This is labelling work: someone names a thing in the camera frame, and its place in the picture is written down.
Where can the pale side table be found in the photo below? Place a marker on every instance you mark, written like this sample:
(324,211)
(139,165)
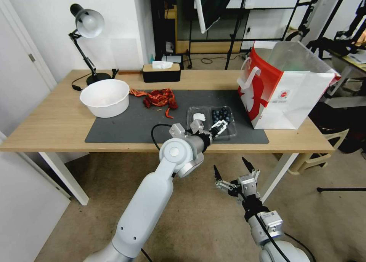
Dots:
(348,82)

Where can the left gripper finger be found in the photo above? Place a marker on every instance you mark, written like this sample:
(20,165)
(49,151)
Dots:
(195,125)
(219,127)

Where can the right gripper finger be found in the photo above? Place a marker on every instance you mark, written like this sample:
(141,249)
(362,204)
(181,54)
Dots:
(252,169)
(220,182)

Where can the beige plastic chair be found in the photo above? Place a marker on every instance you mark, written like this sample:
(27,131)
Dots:
(316,159)

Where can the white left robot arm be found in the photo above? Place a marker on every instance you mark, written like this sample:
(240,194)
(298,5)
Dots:
(148,199)

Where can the black desk lamp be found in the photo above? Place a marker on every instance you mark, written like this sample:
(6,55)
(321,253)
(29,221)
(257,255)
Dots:
(89,23)

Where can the red white takeout bag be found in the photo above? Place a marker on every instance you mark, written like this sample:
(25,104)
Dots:
(283,102)

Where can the small blue bottle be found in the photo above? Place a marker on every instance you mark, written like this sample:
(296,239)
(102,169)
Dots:
(151,57)

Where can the white plastic tube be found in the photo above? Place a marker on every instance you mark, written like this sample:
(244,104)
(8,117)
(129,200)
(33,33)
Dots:
(200,10)

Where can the small black phone stand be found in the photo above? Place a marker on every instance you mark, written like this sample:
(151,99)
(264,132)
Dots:
(115,72)

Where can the black tissue box wooden lid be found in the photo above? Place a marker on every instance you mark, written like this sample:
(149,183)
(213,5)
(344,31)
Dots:
(161,73)

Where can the black tripod stand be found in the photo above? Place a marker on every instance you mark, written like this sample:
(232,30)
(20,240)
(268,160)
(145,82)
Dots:
(232,36)

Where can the clear takeout container with blueberries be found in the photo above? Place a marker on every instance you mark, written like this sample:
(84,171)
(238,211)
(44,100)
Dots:
(220,116)

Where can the wooden table white legs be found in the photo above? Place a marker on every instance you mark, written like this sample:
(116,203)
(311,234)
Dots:
(45,119)

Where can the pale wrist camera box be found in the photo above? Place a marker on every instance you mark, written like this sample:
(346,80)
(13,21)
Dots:
(247,185)

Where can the white round bowl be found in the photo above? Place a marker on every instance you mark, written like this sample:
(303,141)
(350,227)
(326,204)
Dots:
(104,99)

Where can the orange crayfish shell piece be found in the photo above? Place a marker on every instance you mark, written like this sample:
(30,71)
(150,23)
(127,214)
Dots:
(136,92)

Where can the dark grey table mat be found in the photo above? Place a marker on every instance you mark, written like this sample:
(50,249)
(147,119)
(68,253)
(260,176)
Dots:
(128,125)

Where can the red curled crayfish shell piece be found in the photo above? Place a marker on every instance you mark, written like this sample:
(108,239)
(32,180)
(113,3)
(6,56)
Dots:
(168,112)

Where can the black stand leg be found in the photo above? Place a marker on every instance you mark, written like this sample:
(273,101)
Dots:
(340,189)

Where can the thin brown wooden strip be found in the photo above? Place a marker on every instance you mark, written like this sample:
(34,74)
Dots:
(130,72)

